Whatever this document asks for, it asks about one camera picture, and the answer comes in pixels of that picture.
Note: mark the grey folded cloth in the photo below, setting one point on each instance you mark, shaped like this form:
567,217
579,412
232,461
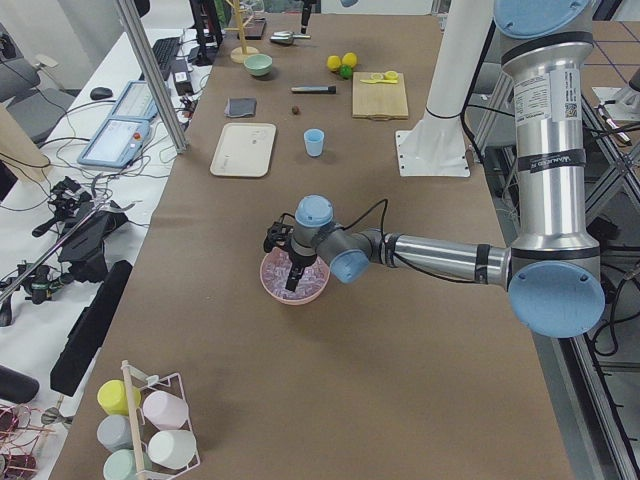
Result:
240,107

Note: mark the teach pendant far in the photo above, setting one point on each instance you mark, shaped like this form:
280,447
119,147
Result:
136,101

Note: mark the white wire cup rack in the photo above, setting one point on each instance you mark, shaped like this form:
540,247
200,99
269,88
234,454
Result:
139,385

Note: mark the grey cup in rack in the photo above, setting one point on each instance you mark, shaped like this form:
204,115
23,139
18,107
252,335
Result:
114,433

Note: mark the white cup in rack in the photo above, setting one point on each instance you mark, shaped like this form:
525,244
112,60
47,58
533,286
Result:
173,449

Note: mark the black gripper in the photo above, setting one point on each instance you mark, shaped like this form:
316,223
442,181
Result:
301,261

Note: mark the wooden cup tree stand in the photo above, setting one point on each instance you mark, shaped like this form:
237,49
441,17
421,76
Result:
241,17

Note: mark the mint green bowl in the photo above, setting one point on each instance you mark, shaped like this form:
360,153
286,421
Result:
258,65

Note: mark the cream rabbit tray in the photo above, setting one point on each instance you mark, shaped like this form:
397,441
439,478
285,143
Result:
243,150

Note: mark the yellow cup in rack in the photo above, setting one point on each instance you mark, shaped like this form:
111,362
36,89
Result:
112,398

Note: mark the black computer mouse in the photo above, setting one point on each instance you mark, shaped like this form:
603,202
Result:
100,93

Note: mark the teach pendant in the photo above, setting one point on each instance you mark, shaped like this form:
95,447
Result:
136,101
116,143

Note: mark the steel muddler black tip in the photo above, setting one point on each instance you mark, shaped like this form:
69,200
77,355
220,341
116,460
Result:
329,89

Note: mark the yellow lemon one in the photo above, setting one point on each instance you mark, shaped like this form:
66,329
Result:
333,63

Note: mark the wooden cutting board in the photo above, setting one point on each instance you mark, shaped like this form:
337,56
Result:
383,101

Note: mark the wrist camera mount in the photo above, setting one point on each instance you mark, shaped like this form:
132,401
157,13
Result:
278,234

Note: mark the yellow plastic knife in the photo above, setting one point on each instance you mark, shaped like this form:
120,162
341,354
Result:
373,80

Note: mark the black long bar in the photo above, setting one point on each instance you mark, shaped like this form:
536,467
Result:
88,333

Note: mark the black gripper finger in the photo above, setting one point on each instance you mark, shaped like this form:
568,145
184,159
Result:
307,10

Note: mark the aluminium frame post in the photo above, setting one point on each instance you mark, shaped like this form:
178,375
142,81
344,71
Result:
142,49

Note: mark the steel ice scoop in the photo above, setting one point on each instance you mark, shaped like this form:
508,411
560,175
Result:
287,38

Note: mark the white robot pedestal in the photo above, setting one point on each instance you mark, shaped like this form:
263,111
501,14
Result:
436,145

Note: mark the teach pendant near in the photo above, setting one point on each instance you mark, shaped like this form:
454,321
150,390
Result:
116,143

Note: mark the light blue plastic cup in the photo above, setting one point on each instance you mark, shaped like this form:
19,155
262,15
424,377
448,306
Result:
314,141

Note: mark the mint cup in rack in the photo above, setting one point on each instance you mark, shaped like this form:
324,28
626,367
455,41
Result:
120,465

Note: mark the black keyboard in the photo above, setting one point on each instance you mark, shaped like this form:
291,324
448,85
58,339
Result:
165,51

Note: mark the green lime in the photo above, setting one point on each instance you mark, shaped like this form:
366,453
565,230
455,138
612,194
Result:
345,72

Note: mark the pink cup in rack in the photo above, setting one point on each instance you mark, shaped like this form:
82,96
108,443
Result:
165,410

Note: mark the yellow lemon two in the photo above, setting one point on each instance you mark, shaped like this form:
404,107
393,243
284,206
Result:
350,59

